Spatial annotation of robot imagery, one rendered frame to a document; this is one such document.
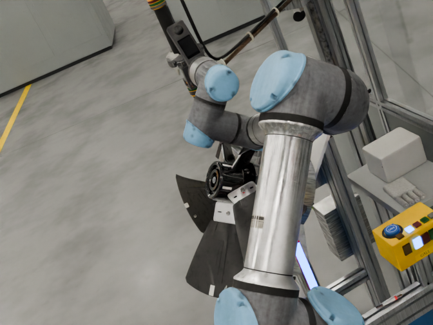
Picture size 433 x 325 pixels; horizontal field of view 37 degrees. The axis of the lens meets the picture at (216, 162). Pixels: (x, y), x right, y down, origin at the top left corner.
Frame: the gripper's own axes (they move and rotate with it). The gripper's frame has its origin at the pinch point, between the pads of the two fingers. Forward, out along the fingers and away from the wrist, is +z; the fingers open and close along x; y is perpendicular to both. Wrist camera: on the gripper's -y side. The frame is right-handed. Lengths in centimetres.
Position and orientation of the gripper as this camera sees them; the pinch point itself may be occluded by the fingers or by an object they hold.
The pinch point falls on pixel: (176, 49)
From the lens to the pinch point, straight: 177.3
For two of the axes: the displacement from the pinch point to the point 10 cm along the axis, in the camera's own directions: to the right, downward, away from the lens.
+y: 3.8, 8.1, 4.5
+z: -3.3, -3.3, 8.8
